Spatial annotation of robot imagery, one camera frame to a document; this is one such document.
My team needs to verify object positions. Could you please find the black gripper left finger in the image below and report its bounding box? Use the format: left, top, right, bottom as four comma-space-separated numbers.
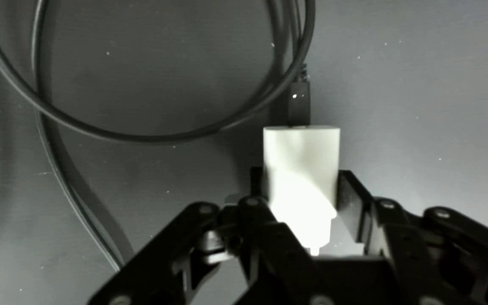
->
86, 167, 314, 305

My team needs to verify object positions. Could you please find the white wall charger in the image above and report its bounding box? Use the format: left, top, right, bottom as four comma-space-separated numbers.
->
260, 124, 342, 260

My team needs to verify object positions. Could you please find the black USB cable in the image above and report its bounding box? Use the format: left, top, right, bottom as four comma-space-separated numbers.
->
0, 0, 318, 275

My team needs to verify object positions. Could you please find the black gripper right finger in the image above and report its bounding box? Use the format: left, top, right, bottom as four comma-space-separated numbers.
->
331, 168, 488, 305

